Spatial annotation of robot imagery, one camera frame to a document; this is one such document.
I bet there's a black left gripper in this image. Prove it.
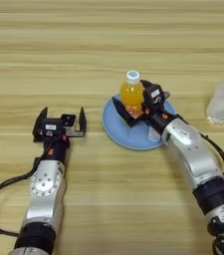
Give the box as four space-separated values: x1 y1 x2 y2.
32 107 88 165

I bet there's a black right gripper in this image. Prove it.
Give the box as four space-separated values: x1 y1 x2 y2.
112 79 181 136

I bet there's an orange juice bottle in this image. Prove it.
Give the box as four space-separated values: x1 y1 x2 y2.
118 69 145 119

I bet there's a small black white cube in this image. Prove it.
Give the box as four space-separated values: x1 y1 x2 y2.
60 114 77 128

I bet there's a blue round plate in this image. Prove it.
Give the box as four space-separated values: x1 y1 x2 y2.
102 94 177 151

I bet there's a black labelled box, left gripper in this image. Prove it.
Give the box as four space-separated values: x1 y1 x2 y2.
40 119 66 138

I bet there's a black labelled box, gripper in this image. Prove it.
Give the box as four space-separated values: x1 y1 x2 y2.
141 84 167 114
40 119 66 138

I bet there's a black labelled box, right gripper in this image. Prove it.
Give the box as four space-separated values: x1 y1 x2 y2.
141 84 167 114

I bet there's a clear bottle red cap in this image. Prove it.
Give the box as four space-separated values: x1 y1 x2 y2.
205 64 224 127

